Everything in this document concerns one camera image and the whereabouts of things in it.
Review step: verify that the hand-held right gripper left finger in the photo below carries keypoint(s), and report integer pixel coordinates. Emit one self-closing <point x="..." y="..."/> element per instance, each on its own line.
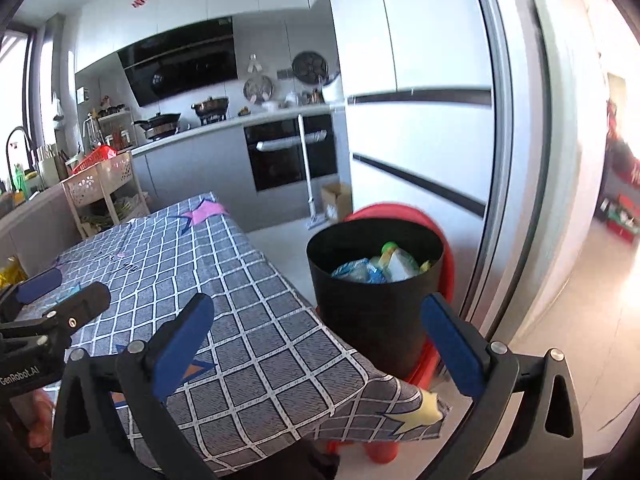
<point x="185" y="345"/>

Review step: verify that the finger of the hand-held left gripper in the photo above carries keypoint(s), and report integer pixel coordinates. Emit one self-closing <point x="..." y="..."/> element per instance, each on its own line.
<point x="87" y="300"/>
<point x="37" y="282"/>

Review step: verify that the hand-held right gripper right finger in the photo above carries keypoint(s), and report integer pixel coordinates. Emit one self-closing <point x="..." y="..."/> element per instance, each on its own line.
<point x="452" y="345"/>

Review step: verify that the black round bin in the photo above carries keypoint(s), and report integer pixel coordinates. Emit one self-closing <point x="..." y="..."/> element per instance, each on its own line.
<point x="370" y="320"/>

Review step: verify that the blue wrapper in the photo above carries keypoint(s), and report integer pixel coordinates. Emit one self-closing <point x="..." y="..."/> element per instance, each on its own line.
<point x="357" y="271"/>

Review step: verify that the person's left hand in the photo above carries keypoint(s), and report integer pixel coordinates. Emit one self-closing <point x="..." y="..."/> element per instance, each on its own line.
<point x="41" y="420"/>

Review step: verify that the gold foil bag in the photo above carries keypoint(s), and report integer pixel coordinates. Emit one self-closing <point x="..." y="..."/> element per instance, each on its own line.
<point x="12" y="272"/>

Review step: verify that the grey checked tablecloth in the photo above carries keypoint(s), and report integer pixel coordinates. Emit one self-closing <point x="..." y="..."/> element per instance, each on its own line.
<point x="250" y="330"/>

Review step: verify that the beige storage cart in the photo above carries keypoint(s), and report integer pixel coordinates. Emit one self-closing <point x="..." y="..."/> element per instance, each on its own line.
<point x="100" y="185"/>

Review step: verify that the red plastic basket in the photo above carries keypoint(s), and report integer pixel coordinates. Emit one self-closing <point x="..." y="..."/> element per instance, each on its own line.
<point x="97" y="157"/>

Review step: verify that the black kitchen faucet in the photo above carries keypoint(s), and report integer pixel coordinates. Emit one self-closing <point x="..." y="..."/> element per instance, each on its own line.
<point x="10" y="140"/>

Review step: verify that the red plastic stool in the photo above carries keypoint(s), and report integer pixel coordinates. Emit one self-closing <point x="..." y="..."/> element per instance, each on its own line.
<point x="390" y="208"/>

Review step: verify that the grey kitchen counter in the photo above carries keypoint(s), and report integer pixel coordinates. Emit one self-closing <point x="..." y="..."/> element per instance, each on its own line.
<point x="200" y="170"/>

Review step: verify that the cardboard box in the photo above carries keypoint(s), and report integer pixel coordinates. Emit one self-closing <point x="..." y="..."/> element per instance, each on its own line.
<point x="337" y="205"/>

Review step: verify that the black wok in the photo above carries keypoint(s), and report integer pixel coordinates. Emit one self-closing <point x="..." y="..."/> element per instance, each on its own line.
<point x="160" y="122"/>

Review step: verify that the kitchen window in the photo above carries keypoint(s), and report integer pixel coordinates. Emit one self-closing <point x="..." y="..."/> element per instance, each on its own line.
<point x="15" y="85"/>

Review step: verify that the white mop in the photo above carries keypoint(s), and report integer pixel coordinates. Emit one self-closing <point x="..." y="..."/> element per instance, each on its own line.
<point x="306" y="175"/>

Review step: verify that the lidded cooking pot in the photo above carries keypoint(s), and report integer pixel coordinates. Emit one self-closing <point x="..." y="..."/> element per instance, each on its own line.
<point x="210" y="106"/>

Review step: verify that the black range hood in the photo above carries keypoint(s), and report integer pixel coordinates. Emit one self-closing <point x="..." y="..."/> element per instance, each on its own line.
<point x="185" y="65"/>

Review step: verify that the round steel steamer plate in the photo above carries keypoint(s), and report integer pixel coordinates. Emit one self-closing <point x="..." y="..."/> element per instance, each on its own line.
<point x="258" y="90"/>

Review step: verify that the white rice cooker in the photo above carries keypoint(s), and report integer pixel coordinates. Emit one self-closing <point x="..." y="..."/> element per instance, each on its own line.
<point x="334" y="91"/>

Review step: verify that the white refrigerator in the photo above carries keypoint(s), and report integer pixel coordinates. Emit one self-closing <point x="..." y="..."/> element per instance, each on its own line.
<point x="425" y="60"/>

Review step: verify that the round dark wall pan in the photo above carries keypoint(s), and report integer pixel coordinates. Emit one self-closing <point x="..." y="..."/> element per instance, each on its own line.
<point x="310" y="67"/>

